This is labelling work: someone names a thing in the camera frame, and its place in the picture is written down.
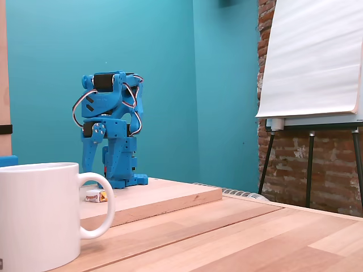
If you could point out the white yellow sweet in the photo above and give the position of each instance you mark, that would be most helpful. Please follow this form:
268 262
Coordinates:
93 196

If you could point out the white ceramic mug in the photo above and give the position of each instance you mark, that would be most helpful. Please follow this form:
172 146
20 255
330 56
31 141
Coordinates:
39 215

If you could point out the light wooden board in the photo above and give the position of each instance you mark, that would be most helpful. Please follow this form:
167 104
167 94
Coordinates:
170 195

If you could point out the white radiator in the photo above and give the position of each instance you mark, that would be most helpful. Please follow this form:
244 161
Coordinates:
244 194

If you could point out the flip chart easel stand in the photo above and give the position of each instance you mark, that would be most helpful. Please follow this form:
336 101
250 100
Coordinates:
310 164

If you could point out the white flip chart pad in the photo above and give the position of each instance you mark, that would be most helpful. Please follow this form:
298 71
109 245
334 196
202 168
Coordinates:
312 56

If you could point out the wooden post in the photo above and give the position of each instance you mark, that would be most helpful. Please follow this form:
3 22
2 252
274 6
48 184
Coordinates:
3 71

